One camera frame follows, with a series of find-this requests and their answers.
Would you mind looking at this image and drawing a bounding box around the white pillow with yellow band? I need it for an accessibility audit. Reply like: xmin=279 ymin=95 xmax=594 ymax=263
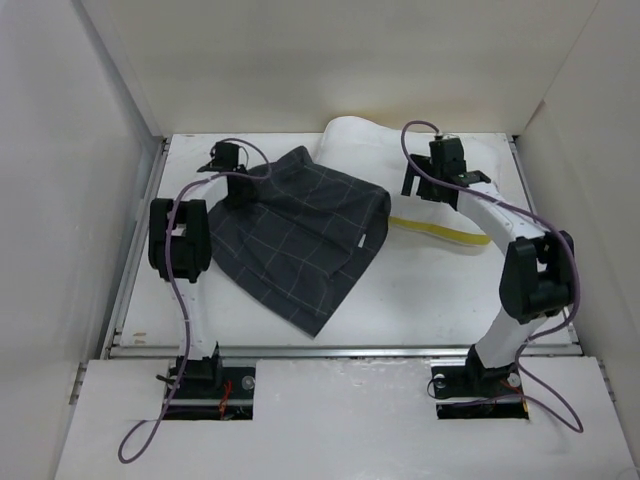
xmin=314 ymin=116 xmax=491 ymax=248

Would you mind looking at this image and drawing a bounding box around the dark grey checked pillowcase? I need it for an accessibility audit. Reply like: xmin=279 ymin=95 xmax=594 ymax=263
xmin=208 ymin=146 xmax=391 ymax=338

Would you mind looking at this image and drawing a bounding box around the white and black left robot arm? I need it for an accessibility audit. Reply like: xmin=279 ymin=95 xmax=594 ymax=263
xmin=147 ymin=138 xmax=256 ymax=401

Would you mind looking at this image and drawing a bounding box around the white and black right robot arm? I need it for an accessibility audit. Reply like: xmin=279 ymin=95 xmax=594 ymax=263
xmin=401 ymin=137 xmax=575 ymax=399

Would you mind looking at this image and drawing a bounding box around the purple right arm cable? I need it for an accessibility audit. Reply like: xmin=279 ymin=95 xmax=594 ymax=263
xmin=400 ymin=119 xmax=585 ymax=434

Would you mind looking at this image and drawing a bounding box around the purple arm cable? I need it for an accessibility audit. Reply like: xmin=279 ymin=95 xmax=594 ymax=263
xmin=400 ymin=119 xmax=585 ymax=434
xmin=117 ymin=138 xmax=274 ymax=464

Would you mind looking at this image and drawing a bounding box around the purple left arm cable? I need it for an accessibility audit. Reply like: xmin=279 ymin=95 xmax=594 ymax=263
xmin=117 ymin=138 xmax=274 ymax=464

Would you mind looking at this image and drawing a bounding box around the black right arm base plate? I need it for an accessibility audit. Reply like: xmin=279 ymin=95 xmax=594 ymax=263
xmin=431 ymin=365 xmax=522 ymax=400

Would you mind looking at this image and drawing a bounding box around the aluminium front rail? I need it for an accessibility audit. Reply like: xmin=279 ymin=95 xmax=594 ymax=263
xmin=102 ymin=342 xmax=584 ymax=360

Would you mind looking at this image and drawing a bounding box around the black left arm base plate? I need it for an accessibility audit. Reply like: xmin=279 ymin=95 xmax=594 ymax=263
xmin=174 ymin=362 xmax=256 ymax=401

